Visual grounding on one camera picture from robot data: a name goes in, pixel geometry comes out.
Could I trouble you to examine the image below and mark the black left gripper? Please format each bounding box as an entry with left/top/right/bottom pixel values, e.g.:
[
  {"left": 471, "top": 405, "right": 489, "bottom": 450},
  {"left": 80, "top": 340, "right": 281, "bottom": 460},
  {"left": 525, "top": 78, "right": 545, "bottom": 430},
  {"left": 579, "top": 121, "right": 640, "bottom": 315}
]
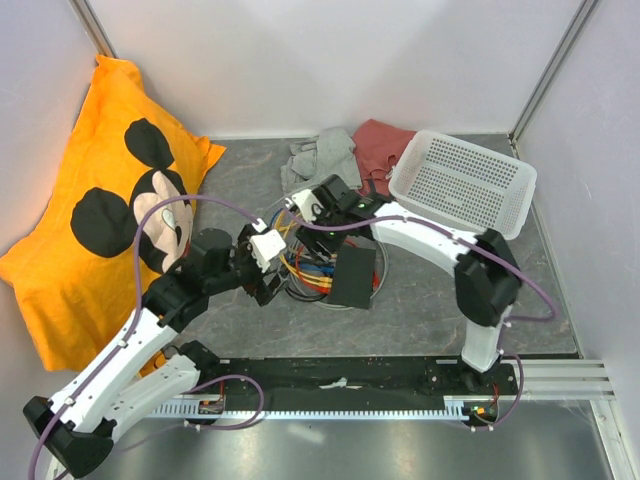
[{"left": 206, "top": 224, "right": 289, "bottom": 305}]

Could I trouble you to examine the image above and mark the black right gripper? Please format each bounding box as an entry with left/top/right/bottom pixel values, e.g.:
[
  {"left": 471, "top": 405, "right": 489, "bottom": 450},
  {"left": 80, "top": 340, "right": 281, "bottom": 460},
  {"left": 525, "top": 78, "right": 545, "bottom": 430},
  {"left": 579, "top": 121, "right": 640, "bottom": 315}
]
[{"left": 294, "top": 202, "right": 347, "bottom": 264}]

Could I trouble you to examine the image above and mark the yellow ethernet cable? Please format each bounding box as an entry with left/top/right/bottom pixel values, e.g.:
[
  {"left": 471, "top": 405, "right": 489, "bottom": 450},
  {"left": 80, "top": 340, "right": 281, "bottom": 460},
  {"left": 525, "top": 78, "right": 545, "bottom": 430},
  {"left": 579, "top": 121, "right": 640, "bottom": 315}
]
[{"left": 275, "top": 209, "right": 334, "bottom": 294}]

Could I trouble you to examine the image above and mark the black network switch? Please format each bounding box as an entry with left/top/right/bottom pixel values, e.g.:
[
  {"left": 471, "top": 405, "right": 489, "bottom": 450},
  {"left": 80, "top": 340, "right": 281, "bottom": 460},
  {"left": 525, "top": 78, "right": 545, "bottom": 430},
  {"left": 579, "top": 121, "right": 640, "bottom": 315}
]
[{"left": 326, "top": 245, "right": 376, "bottom": 310}]

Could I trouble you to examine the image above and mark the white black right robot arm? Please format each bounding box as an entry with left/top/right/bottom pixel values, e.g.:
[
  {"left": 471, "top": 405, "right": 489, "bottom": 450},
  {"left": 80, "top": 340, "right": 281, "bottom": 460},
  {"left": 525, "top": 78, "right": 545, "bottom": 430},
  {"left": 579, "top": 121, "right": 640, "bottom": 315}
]
[{"left": 285, "top": 175, "right": 522, "bottom": 394}]

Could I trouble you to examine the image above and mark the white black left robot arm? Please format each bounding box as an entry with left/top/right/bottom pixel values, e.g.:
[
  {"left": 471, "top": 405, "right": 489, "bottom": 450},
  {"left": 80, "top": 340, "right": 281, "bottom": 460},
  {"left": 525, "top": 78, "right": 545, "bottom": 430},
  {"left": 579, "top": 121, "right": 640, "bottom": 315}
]
[{"left": 23, "top": 224, "right": 286, "bottom": 479}]

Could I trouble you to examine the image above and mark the grey cloth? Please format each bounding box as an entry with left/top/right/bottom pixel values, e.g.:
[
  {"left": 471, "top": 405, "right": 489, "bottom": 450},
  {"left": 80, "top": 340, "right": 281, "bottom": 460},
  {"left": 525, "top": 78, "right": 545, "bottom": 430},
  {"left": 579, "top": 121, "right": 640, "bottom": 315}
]
[{"left": 280, "top": 127, "right": 362, "bottom": 194}]

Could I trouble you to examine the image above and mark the red cloth with navy trim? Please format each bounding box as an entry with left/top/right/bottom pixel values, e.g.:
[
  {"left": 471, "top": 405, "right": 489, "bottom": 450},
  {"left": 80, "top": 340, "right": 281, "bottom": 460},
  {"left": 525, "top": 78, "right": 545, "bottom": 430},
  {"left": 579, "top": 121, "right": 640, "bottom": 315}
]
[{"left": 352, "top": 119, "right": 416, "bottom": 195}]

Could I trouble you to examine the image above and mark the white perforated plastic basket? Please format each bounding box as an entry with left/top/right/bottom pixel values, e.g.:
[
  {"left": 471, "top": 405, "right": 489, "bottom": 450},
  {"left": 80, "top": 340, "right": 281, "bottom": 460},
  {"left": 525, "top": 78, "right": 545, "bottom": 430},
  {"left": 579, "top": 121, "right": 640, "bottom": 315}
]
[{"left": 388, "top": 130, "right": 537, "bottom": 240}]

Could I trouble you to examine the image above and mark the orange Mickey Mouse pillow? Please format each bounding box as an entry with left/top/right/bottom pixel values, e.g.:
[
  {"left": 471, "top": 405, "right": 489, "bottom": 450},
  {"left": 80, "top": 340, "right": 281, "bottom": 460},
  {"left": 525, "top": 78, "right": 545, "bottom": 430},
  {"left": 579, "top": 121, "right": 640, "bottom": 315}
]
[{"left": 1, "top": 56, "right": 224, "bottom": 371}]

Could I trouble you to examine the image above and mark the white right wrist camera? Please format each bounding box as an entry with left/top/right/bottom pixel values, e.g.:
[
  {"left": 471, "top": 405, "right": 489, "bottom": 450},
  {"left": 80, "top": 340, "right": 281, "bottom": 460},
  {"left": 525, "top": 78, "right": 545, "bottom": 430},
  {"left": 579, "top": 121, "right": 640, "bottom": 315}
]
[{"left": 285, "top": 188, "right": 324, "bottom": 223}]

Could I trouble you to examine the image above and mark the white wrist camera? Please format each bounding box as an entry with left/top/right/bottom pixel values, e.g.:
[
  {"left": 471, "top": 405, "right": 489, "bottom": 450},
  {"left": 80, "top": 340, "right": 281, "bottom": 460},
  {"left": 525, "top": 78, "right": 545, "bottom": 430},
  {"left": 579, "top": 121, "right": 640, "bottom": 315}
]
[
  {"left": 285, "top": 188, "right": 324, "bottom": 223},
  {"left": 249, "top": 219, "right": 286, "bottom": 273}
]

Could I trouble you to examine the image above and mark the grey ethernet cable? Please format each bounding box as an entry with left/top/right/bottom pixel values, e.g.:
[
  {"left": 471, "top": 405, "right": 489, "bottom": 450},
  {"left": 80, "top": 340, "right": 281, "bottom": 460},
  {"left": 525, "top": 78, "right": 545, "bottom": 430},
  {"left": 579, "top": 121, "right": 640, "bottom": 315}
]
[{"left": 272, "top": 197, "right": 389, "bottom": 312}]

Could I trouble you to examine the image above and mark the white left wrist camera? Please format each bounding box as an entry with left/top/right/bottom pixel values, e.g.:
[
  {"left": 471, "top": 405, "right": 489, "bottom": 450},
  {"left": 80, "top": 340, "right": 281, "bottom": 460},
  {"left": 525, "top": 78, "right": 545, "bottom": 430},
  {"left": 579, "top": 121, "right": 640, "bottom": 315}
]
[{"left": 249, "top": 219, "right": 286, "bottom": 273}]

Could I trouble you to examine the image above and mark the red ethernet cable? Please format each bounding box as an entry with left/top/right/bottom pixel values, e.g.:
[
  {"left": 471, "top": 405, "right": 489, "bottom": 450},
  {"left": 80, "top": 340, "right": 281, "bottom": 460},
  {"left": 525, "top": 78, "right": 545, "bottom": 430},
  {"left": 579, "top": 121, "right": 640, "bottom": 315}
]
[{"left": 294, "top": 238, "right": 357, "bottom": 296}]

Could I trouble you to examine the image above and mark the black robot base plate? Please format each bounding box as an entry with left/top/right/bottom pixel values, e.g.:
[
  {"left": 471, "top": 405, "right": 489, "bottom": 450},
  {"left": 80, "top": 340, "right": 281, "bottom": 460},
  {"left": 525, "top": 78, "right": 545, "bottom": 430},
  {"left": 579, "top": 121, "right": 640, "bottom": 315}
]
[{"left": 199, "top": 356, "right": 518, "bottom": 406}]

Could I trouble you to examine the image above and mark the grey slotted cable duct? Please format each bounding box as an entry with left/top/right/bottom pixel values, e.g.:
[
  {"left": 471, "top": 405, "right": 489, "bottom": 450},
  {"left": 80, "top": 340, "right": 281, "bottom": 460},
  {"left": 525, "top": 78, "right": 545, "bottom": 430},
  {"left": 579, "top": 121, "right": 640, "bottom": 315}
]
[{"left": 147, "top": 396, "right": 469, "bottom": 422}]

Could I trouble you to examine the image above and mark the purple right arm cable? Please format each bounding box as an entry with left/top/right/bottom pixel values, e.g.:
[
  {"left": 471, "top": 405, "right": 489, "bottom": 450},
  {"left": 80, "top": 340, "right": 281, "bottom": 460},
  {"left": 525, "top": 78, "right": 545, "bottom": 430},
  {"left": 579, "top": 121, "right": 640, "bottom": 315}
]
[{"left": 284, "top": 199, "right": 557, "bottom": 434}]

